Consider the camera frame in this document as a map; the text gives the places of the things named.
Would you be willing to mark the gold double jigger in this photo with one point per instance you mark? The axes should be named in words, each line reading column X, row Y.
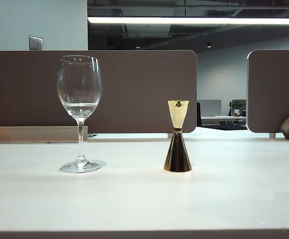
column 177, row 159

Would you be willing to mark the clear wine glass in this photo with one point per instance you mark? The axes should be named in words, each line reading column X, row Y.
column 79, row 112

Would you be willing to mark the wide brown desk partition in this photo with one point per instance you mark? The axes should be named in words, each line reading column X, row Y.
column 139, row 89

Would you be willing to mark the grey office partition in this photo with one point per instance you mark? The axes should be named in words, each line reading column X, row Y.
column 210, row 107

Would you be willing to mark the white office desk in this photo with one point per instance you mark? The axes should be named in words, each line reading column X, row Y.
column 221, row 119

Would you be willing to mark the red ceiling sign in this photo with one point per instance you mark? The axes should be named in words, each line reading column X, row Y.
column 177, row 40

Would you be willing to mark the green potted plant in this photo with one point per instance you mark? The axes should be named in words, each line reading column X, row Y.
column 236, row 105

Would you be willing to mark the metal wall switch plate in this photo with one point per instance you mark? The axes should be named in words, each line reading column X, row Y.
column 36, row 42

